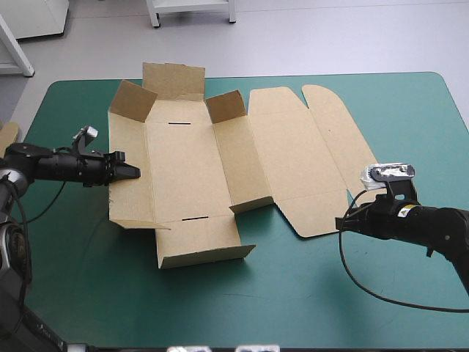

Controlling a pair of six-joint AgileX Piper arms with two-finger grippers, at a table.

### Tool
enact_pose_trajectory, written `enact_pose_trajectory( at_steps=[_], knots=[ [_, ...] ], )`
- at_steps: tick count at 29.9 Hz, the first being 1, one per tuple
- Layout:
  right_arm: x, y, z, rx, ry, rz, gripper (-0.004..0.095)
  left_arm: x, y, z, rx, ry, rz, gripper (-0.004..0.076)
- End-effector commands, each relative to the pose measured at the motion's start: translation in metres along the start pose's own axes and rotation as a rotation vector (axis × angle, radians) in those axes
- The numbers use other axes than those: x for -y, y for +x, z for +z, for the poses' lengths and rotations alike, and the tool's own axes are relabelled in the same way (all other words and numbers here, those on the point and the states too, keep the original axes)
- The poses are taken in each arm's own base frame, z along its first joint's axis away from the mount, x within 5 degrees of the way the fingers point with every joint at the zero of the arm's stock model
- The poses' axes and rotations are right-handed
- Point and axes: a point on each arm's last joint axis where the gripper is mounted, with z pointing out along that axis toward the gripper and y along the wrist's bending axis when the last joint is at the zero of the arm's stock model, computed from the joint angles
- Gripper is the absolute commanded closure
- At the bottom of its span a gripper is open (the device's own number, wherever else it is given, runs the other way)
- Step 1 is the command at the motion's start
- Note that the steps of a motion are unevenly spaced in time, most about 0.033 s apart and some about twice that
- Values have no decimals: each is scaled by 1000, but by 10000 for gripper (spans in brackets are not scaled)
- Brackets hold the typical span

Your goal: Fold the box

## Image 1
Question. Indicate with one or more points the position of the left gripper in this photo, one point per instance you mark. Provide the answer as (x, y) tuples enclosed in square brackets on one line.
[(95, 169)]

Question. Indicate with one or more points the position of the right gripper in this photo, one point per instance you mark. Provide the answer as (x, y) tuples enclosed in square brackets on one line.
[(397, 220)]

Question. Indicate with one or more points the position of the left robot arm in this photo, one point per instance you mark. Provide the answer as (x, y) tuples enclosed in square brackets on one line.
[(40, 165)]

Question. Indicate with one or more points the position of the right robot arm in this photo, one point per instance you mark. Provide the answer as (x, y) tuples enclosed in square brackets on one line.
[(448, 227)]

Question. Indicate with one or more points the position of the brown cardboard box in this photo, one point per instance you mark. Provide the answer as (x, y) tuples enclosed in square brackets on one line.
[(190, 168)]

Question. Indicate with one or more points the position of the loose cardboard piece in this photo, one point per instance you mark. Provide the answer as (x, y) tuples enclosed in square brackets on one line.
[(9, 135)]

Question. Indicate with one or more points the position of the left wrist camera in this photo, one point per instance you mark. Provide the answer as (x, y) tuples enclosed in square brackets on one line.
[(88, 133)]

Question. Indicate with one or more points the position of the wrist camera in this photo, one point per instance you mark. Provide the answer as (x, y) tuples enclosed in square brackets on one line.
[(88, 133), (388, 174)]

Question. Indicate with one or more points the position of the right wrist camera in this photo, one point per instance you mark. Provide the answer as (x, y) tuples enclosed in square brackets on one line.
[(388, 174)]

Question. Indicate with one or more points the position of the white frame leg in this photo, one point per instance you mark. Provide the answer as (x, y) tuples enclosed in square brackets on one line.
[(16, 51)]

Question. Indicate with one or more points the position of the white metal frame table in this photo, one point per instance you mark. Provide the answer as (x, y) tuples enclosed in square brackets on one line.
[(190, 6)]

